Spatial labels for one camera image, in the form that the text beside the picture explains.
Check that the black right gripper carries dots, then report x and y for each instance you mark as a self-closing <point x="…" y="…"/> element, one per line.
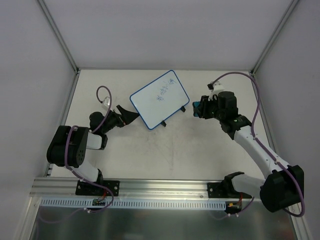
<point x="204" y="107"/>

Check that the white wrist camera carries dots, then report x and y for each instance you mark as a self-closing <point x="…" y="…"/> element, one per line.
<point x="215" y="89"/>
<point x="106" y="103"/>

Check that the aluminium frame post left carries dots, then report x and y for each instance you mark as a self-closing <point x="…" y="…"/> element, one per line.
<point x="53" y="26"/>

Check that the black whiteboard foot left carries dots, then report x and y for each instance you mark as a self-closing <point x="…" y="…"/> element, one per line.
<point x="163" y="123"/>

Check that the aluminium mounting rail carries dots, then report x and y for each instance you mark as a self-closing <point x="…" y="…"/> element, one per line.
<point x="146" y="189"/>

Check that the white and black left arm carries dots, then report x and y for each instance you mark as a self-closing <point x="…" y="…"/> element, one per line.
<point x="69" y="144"/>

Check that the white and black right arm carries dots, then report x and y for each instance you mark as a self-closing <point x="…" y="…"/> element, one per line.
<point x="282" y="187"/>

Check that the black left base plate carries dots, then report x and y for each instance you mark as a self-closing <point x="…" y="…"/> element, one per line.
<point x="87" y="189"/>

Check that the aluminium frame post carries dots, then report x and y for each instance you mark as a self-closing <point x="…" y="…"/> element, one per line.
<point x="53" y="26"/>
<point x="274" y="36"/>

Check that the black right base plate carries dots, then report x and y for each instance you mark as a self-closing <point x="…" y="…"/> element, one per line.
<point x="224" y="190"/>

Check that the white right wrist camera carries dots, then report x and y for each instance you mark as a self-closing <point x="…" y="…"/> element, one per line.
<point x="215" y="89"/>

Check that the aluminium frame post right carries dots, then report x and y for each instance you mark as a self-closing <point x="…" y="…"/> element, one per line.
<point x="274" y="36"/>

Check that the white slotted cable duct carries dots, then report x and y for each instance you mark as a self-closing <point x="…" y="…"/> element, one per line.
<point x="118" y="203"/>

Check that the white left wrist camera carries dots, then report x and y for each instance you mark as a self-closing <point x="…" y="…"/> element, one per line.
<point x="106" y="103"/>

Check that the blue bone-shaped eraser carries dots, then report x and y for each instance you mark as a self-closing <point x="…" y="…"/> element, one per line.
<point x="197" y="108"/>

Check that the blue-framed whiteboard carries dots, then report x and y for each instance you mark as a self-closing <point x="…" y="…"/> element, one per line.
<point x="160" y="99"/>

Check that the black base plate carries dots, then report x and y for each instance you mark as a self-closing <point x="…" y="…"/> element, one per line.
<point x="224" y="190"/>
<point x="87" y="189"/>

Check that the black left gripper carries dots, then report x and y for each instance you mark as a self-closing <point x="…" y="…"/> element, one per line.
<point x="120" y="118"/>

